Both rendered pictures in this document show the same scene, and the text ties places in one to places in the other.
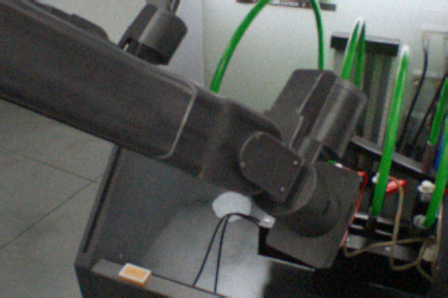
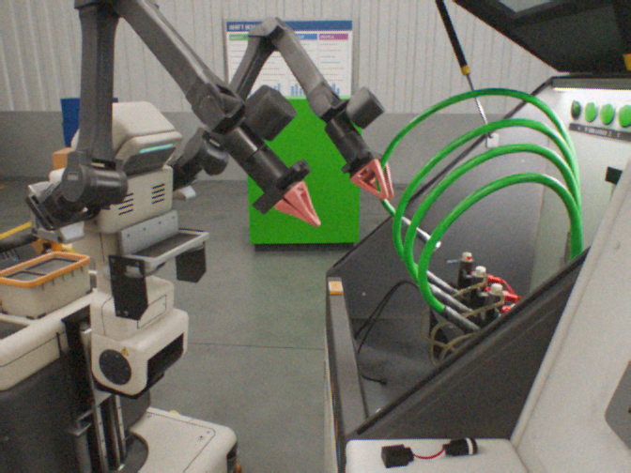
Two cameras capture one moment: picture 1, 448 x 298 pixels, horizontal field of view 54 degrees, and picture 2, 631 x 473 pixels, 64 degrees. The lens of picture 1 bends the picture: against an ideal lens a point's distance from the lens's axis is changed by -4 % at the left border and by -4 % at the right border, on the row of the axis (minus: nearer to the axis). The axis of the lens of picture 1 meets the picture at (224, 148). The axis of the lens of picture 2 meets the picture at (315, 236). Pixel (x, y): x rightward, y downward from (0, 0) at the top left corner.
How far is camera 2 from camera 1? 89 cm
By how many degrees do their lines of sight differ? 62
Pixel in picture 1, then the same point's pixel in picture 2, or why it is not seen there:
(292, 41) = (597, 175)
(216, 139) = (199, 95)
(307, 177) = (233, 131)
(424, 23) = not seen: outside the picture
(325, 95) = (260, 98)
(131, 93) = (185, 71)
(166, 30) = (360, 102)
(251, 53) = not seen: hidden behind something
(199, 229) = not seen: hidden behind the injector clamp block
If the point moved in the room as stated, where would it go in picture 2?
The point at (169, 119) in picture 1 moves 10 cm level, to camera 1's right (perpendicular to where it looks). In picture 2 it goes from (190, 83) to (201, 83)
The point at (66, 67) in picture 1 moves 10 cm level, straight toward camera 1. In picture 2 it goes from (173, 58) to (116, 56)
